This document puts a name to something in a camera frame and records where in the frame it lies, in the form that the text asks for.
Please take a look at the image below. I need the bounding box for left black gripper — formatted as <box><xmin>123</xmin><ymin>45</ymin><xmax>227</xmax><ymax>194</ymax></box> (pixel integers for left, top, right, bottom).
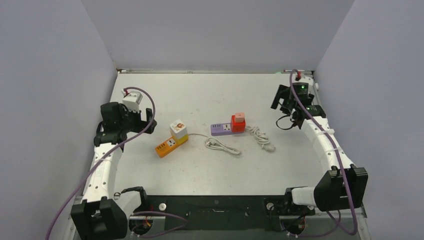
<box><xmin>118</xmin><ymin>104</ymin><xmax>156</xmax><ymax>135</ymax></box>

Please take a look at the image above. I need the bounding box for white cube plug adapter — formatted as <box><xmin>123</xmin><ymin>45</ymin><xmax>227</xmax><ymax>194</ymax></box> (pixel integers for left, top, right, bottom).
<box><xmin>169</xmin><ymin>119</ymin><xmax>188</xmax><ymax>140</ymax></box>

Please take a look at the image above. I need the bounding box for orange power strip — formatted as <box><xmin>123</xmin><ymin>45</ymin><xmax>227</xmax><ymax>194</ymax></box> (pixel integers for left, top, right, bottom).
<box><xmin>155</xmin><ymin>137</ymin><xmax>180</xmax><ymax>158</ymax></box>

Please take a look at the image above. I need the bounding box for red cube plug adapter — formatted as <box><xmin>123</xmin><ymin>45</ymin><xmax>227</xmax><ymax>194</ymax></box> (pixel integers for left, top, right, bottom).
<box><xmin>230</xmin><ymin>115</ymin><xmax>246</xmax><ymax>133</ymax></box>

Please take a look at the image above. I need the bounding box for purple power strip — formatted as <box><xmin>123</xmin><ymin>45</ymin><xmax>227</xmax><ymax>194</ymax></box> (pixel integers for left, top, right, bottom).
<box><xmin>210</xmin><ymin>123</ymin><xmax>233</xmax><ymax>136</ymax></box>

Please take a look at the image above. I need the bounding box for yellow cube plug adapter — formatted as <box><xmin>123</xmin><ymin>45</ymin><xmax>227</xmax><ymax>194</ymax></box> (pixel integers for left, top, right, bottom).
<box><xmin>173</xmin><ymin>134</ymin><xmax>189</xmax><ymax>145</ymax></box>

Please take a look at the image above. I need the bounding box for pink cube plug adapter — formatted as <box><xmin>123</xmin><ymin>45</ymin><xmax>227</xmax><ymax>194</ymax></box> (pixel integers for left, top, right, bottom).
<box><xmin>233</xmin><ymin>112</ymin><xmax>245</xmax><ymax>123</ymax></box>

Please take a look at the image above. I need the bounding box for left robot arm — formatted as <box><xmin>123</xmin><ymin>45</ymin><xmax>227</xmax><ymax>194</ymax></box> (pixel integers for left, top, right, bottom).
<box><xmin>70</xmin><ymin>102</ymin><xmax>157</xmax><ymax>240</ymax></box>

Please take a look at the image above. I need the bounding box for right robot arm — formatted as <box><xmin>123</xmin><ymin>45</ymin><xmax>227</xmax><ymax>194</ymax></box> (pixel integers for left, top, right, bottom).
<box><xmin>271</xmin><ymin>82</ymin><xmax>368</xmax><ymax>214</ymax></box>

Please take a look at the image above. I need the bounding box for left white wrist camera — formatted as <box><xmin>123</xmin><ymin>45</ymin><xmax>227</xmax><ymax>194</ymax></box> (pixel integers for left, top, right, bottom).
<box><xmin>122</xmin><ymin>90</ymin><xmax>143</xmax><ymax>113</ymax></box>

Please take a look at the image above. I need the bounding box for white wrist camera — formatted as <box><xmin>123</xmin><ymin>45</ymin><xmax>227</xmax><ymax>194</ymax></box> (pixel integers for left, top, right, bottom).
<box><xmin>294</xmin><ymin>70</ymin><xmax>315</xmax><ymax>85</ymax></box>
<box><xmin>122</xmin><ymin>90</ymin><xmax>143</xmax><ymax>113</ymax></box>

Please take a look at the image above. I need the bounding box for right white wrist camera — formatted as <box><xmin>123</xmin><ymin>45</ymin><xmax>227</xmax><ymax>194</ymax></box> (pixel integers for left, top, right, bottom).
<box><xmin>294</xmin><ymin>70</ymin><xmax>315</xmax><ymax>85</ymax></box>

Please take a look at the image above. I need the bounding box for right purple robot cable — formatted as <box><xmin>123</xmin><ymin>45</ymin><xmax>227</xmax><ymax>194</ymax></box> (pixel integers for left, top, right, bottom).
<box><xmin>289</xmin><ymin>68</ymin><xmax>359</xmax><ymax>239</ymax></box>

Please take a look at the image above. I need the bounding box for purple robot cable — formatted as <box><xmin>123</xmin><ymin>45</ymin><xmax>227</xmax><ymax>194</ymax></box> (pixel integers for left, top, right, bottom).
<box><xmin>289</xmin><ymin>68</ymin><xmax>359</xmax><ymax>239</ymax></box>
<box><xmin>44</xmin><ymin>86</ymin><xmax>188</xmax><ymax>240</ymax></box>

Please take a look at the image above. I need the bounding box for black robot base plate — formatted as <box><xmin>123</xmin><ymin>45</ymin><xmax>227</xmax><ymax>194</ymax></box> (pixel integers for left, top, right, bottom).
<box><xmin>128</xmin><ymin>195</ymin><xmax>316</xmax><ymax>236</ymax></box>

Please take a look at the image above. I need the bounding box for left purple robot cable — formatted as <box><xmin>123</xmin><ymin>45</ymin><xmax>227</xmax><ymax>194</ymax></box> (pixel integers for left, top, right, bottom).
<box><xmin>44</xmin><ymin>86</ymin><xmax>188</xmax><ymax>240</ymax></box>

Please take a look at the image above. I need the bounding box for aluminium frame rail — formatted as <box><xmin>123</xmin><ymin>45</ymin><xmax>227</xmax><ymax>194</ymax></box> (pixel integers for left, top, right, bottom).
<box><xmin>68</xmin><ymin>195</ymin><xmax>368</xmax><ymax>220</ymax></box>

